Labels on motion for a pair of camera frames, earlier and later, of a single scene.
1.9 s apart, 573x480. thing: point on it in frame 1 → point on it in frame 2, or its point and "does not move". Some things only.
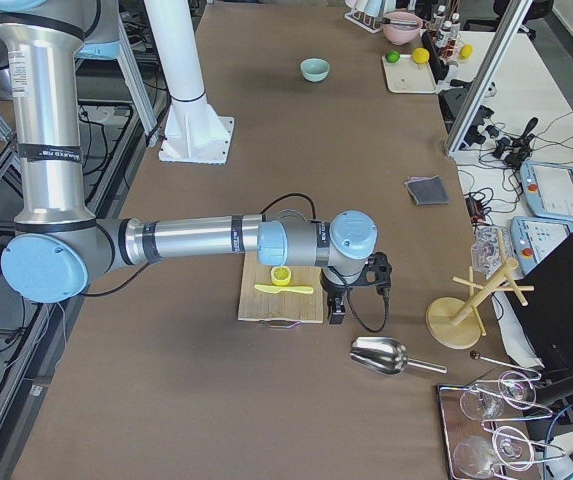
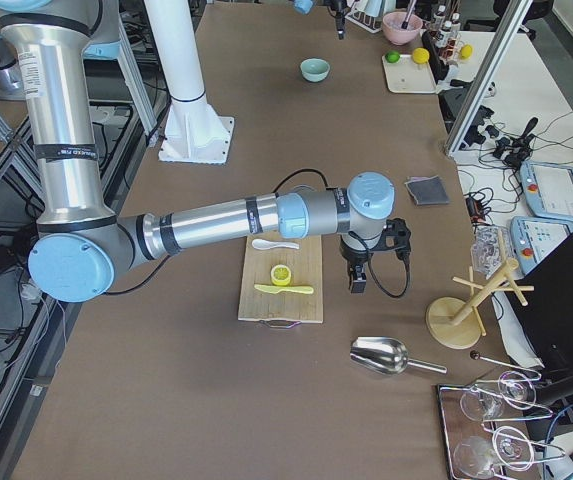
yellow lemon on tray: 420,55 does not move
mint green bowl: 314,69 does not move
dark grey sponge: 428,191 does not move
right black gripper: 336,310 → 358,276
